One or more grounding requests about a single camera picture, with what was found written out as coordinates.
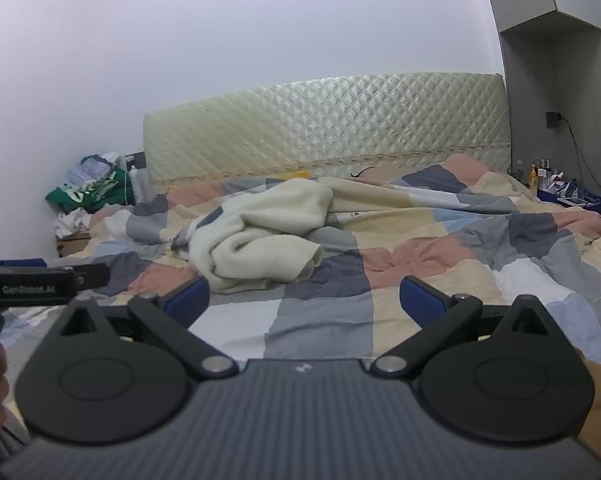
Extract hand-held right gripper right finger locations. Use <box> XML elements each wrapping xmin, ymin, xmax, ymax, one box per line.
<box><xmin>371</xmin><ymin>276</ymin><xmax>556</xmax><ymax>379</ymax></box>

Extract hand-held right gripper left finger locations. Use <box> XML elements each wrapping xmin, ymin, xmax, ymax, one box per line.
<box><xmin>55</xmin><ymin>276</ymin><xmax>240</xmax><ymax>381</ymax></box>

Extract cream navy-striped sweater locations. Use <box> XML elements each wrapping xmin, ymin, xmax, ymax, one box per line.
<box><xmin>173</xmin><ymin>178</ymin><xmax>336</xmax><ymax>294</ymax></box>

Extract brown cardboard box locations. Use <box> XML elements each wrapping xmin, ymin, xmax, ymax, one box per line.
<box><xmin>55</xmin><ymin>232</ymin><xmax>94</xmax><ymax>260</ymax></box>

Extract patchwork quilt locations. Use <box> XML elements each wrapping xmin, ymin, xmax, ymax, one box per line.
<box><xmin>0</xmin><ymin>154</ymin><xmax>601</xmax><ymax>377</ymax></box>

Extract white crumpled cloth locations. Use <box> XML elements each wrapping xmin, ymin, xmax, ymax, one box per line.
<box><xmin>54</xmin><ymin>208</ymin><xmax>94</xmax><ymax>239</ymax></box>

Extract green printed bag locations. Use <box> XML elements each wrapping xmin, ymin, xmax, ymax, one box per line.
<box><xmin>45</xmin><ymin>167</ymin><xmax>136</xmax><ymax>214</ymax></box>

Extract white bottle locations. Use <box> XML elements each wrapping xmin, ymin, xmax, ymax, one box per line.
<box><xmin>129</xmin><ymin>165</ymin><xmax>152</xmax><ymax>206</ymax></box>

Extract clear plastic bag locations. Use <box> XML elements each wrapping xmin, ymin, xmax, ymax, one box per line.
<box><xmin>68</xmin><ymin>152</ymin><xmax>126</xmax><ymax>186</ymax></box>

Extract row of small cosmetic bottles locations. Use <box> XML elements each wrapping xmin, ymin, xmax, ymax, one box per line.
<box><xmin>513</xmin><ymin>157</ymin><xmax>569</xmax><ymax>194</ymax></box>

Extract blue storage box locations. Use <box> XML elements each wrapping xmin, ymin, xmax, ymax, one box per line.
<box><xmin>537</xmin><ymin>187</ymin><xmax>601</xmax><ymax>219</ymax></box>

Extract cream quilted headboard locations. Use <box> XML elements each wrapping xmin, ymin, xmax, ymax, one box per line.
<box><xmin>143</xmin><ymin>72</ymin><xmax>512</xmax><ymax>196</ymax></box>

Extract grey wardrobe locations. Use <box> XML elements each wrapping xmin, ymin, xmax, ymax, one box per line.
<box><xmin>477</xmin><ymin>0</ymin><xmax>601</xmax><ymax>211</ymax></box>

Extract black charger cable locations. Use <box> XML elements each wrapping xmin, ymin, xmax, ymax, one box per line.
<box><xmin>560</xmin><ymin>115</ymin><xmax>601</xmax><ymax>203</ymax></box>

